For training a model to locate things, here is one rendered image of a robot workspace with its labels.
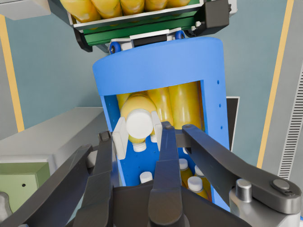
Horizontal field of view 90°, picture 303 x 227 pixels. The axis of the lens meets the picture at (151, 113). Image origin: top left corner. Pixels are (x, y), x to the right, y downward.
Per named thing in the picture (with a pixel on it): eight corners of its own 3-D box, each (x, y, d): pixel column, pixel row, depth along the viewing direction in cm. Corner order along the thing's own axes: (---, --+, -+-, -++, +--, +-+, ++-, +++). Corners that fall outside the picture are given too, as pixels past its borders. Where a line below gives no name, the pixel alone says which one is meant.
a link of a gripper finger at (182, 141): (164, 137, 14) (196, 131, 14) (158, 121, 19) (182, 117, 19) (167, 152, 14) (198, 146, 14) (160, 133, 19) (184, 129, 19)
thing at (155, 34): (133, 53, 50) (131, 46, 38) (132, 46, 50) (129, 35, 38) (162, 48, 51) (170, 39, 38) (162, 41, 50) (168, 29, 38)
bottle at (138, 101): (135, 85, 39) (132, 90, 21) (157, 100, 40) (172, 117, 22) (120, 107, 40) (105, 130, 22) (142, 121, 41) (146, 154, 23)
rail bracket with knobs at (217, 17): (189, 39, 53) (200, 29, 43) (186, 16, 52) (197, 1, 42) (216, 34, 54) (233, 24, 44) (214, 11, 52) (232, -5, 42)
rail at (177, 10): (78, 30, 46) (74, 27, 43) (77, 27, 45) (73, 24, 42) (207, 9, 47) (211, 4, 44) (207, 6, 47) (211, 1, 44)
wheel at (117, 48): (117, 55, 44) (123, 55, 46) (114, 39, 43) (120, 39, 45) (110, 58, 48) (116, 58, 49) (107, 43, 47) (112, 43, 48)
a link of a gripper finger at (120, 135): (125, 159, 16) (118, 160, 16) (129, 135, 23) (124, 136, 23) (118, 132, 15) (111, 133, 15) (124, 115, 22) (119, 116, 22)
